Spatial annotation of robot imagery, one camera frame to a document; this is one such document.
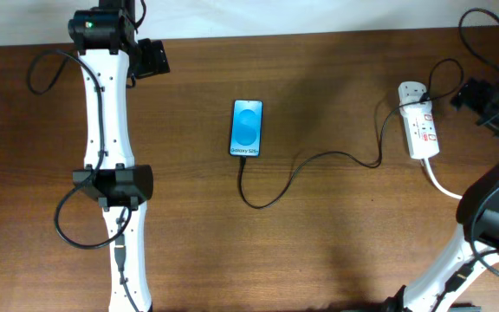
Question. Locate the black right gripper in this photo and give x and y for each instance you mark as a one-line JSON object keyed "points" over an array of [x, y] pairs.
{"points": [[476, 97]]}

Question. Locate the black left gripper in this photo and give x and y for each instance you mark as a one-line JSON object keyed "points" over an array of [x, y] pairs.
{"points": [[157, 61]]}

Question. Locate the blue Galaxy smartphone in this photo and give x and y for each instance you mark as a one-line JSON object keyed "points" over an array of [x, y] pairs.
{"points": [[246, 128]]}

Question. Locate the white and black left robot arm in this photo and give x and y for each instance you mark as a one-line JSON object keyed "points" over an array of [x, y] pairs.
{"points": [[112, 58]]}

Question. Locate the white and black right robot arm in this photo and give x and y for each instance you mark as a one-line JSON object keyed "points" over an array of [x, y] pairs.
{"points": [[473, 249]]}

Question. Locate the white charger plug adapter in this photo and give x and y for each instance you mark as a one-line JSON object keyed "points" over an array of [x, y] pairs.
{"points": [[410, 93]]}

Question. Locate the white power strip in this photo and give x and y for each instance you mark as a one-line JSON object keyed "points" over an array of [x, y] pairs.
{"points": [[420, 130]]}

